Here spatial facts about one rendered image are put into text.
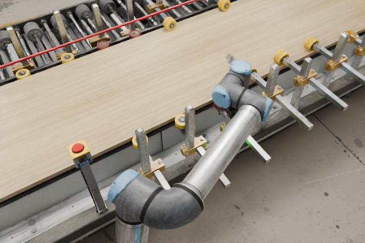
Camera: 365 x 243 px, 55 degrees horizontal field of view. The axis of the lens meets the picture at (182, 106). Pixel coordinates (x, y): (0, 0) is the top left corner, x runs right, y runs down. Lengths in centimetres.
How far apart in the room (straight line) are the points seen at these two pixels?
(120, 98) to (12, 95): 62
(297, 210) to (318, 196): 21
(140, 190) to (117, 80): 117
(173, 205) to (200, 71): 124
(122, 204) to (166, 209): 14
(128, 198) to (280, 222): 172
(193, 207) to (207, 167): 14
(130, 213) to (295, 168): 197
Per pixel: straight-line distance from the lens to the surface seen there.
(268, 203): 267
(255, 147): 183
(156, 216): 101
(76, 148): 141
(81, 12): 283
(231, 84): 138
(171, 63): 218
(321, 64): 264
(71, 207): 199
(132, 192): 104
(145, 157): 164
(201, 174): 108
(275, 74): 182
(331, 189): 286
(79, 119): 195
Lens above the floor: 233
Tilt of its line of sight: 48 degrees down
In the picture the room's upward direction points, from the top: 1 degrees counter-clockwise
